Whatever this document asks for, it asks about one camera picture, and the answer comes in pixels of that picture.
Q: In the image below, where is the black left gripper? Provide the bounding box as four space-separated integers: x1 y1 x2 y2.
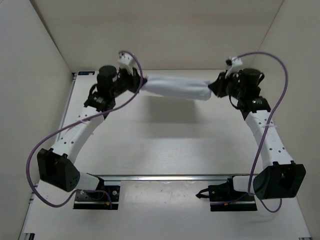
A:
113 63 148 94

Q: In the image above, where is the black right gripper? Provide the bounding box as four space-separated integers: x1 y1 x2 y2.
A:
208 71 245 101

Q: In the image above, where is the white skirt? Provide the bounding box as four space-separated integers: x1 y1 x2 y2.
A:
141 74 212 101

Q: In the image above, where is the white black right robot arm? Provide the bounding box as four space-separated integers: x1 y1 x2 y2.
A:
208 68 306 200

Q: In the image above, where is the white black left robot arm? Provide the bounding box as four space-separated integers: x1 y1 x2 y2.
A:
37 65 147 199

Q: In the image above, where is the dark left corner label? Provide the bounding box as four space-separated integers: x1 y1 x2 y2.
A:
77 71 95 76

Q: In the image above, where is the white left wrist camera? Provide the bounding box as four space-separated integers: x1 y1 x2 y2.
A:
118 52 136 76

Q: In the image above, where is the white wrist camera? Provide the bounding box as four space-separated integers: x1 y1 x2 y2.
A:
118 52 136 76
225 56 243 78

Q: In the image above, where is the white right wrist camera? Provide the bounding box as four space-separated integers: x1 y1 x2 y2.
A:
225 56 243 78

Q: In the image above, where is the aluminium table edge rail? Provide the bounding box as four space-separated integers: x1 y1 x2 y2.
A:
46 172 283 185

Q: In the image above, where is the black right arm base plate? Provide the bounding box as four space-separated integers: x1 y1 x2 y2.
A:
195 177 258 212

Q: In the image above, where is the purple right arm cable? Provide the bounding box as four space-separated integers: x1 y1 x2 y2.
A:
226 51 288 213

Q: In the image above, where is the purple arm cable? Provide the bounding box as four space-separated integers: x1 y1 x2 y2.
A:
26 50 144 208
226 51 288 213

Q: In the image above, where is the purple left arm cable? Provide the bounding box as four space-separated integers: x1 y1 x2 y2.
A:
26 50 144 208

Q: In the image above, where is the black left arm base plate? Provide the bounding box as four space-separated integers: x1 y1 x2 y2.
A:
73 181 121 211

